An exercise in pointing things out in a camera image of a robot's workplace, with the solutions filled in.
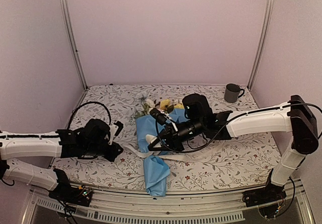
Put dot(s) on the right aluminium frame post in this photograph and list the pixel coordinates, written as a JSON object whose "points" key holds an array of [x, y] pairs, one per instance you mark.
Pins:
{"points": [[261, 43]]}

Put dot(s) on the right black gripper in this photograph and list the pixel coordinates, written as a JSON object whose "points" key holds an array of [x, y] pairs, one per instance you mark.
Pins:
{"points": [[176, 144]]}

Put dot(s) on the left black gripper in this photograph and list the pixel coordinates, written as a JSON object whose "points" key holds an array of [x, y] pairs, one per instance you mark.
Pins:
{"points": [[112, 154]]}

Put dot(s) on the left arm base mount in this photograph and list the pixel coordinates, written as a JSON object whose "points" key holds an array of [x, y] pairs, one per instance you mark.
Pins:
{"points": [[80, 195]]}

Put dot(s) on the yellow flower stem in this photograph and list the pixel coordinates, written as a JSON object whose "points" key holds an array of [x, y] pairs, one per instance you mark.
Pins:
{"points": [[168, 105]]}

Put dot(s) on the left aluminium frame post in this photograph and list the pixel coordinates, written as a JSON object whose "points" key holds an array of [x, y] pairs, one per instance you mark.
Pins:
{"points": [[72, 42]]}

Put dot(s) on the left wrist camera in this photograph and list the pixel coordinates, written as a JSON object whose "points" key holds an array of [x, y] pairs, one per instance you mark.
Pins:
{"points": [[114, 131]]}

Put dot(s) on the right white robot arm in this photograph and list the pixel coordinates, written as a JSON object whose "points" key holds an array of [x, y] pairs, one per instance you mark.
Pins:
{"points": [[293, 116]]}

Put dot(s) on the grey metal mug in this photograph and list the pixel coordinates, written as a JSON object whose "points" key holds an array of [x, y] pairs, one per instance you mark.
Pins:
{"points": [[233, 92]]}

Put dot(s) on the front aluminium rail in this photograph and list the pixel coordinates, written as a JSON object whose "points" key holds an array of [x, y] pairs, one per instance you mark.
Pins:
{"points": [[111, 205]]}

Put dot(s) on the aluminium frame post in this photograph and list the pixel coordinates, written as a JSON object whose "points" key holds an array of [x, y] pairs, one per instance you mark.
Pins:
{"points": [[72, 42], [261, 43]]}

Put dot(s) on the cream printed ribbon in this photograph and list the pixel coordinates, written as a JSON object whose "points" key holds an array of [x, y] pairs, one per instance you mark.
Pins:
{"points": [[190, 158]]}

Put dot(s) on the blue hydrangea stem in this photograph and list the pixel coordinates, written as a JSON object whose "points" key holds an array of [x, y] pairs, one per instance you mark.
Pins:
{"points": [[142, 97]]}

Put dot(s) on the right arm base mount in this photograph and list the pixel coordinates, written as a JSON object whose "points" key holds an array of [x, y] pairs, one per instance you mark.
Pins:
{"points": [[272, 199]]}

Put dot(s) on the floral patterned table mat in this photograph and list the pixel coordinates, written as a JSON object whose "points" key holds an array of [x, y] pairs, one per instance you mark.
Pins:
{"points": [[243, 161]]}

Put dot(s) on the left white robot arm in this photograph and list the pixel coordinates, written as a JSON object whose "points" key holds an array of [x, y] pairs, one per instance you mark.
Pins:
{"points": [[94, 139]]}

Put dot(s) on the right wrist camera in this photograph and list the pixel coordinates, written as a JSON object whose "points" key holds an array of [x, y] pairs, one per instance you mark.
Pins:
{"points": [[163, 119]]}

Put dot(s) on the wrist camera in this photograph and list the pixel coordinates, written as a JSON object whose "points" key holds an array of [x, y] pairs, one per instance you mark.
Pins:
{"points": [[163, 119], [114, 131]]}

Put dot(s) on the blue wrapping paper sheet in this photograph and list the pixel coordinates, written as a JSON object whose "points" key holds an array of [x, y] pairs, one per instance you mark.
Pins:
{"points": [[155, 169]]}

